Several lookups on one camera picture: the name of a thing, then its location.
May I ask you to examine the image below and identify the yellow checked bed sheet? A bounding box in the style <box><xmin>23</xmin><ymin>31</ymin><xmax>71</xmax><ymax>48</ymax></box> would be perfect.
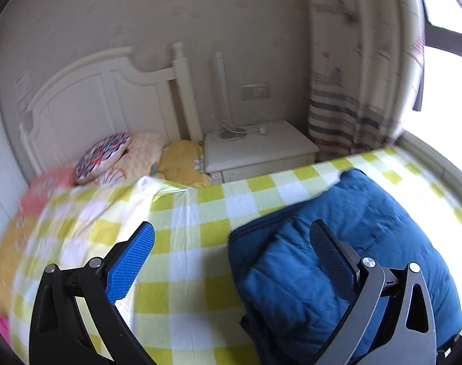
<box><xmin>8</xmin><ymin>146</ymin><xmax>462</xmax><ymax>365</ymax></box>

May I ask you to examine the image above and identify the white plug with cable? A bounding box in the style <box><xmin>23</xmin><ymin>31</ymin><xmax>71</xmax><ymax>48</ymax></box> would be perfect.
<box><xmin>231</xmin><ymin>114</ymin><xmax>270</xmax><ymax>138</ymax></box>

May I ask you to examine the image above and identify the peach patterned pillow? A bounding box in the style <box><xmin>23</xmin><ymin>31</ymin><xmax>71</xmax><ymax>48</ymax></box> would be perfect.
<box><xmin>98</xmin><ymin>132</ymin><xmax>167</xmax><ymax>185</ymax></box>

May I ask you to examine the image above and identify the yellow pillow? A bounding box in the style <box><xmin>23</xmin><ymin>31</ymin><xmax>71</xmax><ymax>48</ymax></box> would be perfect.
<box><xmin>157</xmin><ymin>140</ymin><xmax>212</xmax><ymax>188</ymax></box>

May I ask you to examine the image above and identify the striped beige curtain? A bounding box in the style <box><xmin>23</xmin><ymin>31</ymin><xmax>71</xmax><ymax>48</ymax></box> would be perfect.
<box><xmin>305</xmin><ymin>0</ymin><xmax>425</xmax><ymax>156</ymax></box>

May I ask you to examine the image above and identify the white nightstand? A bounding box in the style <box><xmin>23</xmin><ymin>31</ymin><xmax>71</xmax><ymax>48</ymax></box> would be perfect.
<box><xmin>202</xmin><ymin>120</ymin><xmax>320</xmax><ymax>185</ymax></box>

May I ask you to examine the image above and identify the white pole lamp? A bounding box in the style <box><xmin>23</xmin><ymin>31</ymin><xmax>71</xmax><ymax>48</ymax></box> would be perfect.
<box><xmin>215</xmin><ymin>51</ymin><xmax>248</xmax><ymax>141</ymax></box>

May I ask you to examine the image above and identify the coral patterned blanket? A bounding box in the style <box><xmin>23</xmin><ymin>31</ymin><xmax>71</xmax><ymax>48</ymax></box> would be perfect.
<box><xmin>0</xmin><ymin>165</ymin><xmax>79</xmax><ymax>312</ymax></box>

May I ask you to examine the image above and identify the beige window sill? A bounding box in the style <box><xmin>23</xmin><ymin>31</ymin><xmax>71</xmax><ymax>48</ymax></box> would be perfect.
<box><xmin>398</xmin><ymin>129</ymin><xmax>462</xmax><ymax>214</ymax></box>

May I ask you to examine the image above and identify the white wardrobe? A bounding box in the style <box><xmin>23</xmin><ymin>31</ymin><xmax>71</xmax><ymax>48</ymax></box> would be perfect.
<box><xmin>0</xmin><ymin>55</ymin><xmax>28</xmax><ymax>236</ymax></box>

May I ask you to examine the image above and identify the round patterned cushion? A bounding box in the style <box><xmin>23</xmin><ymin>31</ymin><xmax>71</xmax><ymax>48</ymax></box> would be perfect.
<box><xmin>74</xmin><ymin>132</ymin><xmax>133</xmax><ymax>185</ymax></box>

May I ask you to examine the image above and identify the wall socket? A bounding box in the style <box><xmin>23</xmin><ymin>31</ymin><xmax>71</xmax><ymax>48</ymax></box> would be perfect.
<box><xmin>240</xmin><ymin>83</ymin><xmax>270</xmax><ymax>100</ymax></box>

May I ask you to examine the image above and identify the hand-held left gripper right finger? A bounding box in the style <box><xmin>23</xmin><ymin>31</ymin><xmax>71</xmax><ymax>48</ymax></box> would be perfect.
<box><xmin>309</xmin><ymin>218</ymin><xmax>439</xmax><ymax>365</ymax></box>

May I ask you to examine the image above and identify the white wooden headboard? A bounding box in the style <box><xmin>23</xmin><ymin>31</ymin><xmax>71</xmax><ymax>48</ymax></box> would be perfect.
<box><xmin>18</xmin><ymin>42</ymin><xmax>203</xmax><ymax>176</ymax></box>

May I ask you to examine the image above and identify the dark window frame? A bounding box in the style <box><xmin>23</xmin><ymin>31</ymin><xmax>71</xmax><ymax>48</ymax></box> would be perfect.
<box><xmin>413</xmin><ymin>0</ymin><xmax>462</xmax><ymax>113</ymax></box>

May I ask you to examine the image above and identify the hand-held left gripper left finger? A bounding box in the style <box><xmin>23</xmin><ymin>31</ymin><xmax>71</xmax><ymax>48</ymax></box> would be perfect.
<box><xmin>29</xmin><ymin>221</ymin><xmax>157</xmax><ymax>365</ymax></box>

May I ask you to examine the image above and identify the blue padded jacket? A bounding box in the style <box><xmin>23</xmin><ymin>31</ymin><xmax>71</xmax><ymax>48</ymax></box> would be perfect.
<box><xmin>227</xmin><ymin>168</ymin><xmax>462</xmax><ymax>365</ymax></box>

